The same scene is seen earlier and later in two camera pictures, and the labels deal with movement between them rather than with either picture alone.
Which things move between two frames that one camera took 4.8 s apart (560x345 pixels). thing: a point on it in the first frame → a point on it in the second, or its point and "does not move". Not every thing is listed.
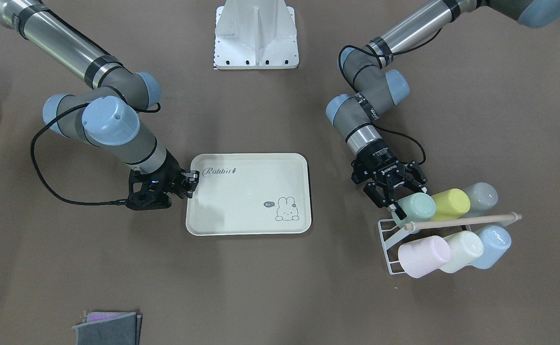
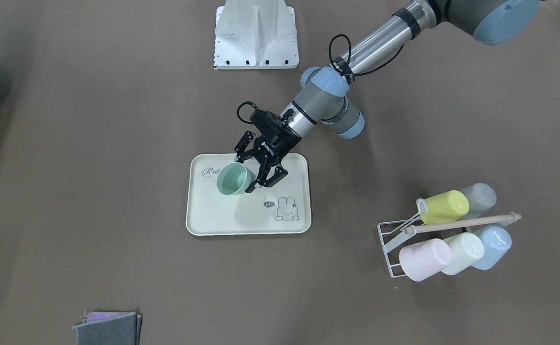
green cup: x=418 y=207 → x=234 y=178
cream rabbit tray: x=250 y=193 does not move
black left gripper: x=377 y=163 → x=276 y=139
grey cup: x=483 y=196 does not move
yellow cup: x=451 y=205 does not move
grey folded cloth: x=109 y=328 does not move
